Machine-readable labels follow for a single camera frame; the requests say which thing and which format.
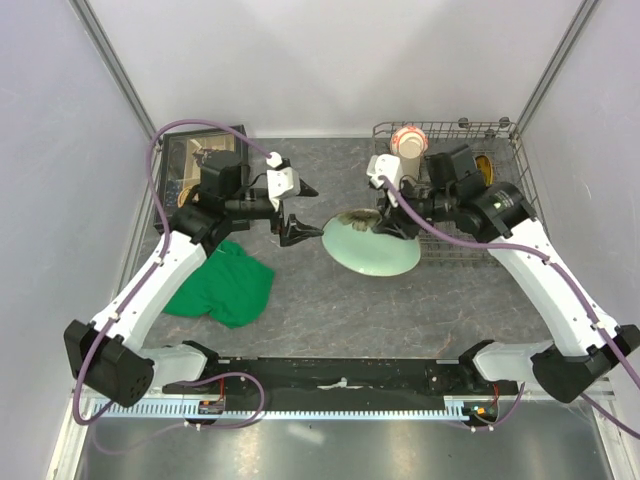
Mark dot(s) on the grey wire dish rack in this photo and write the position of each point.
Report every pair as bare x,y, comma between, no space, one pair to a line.
500,141

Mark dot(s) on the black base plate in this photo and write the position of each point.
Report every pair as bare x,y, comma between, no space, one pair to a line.
359,384

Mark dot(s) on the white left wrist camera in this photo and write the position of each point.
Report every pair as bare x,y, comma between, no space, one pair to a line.
283,180

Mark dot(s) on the white slotted cable duct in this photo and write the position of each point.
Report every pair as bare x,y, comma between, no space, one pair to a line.
192,409

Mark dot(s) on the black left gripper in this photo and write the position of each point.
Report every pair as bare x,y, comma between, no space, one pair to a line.
297,230

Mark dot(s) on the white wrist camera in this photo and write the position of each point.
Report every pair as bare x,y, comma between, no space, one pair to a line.
283,180
384,165

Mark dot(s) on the yellow ceramic plate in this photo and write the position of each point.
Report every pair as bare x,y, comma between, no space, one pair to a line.
485,166

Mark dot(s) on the mint green flower plate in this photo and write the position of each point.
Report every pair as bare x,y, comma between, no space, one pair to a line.
349,239

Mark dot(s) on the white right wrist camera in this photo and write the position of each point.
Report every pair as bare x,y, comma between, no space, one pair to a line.
384,165

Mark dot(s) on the beige tall cup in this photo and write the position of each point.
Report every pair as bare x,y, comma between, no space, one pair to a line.
410,149

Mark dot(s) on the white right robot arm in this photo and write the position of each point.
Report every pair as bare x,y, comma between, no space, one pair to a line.
586,343

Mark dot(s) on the white red patterned bowl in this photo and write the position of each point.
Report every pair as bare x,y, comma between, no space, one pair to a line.
398,134

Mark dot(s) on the black framed wooden box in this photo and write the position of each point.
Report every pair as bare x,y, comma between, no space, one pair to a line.
200,170

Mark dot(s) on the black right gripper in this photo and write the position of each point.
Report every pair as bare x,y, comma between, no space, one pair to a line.
393,221

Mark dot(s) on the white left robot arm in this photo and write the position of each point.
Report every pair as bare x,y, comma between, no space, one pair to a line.
106,354

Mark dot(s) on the green cloth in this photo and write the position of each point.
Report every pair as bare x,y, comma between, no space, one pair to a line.
231,287

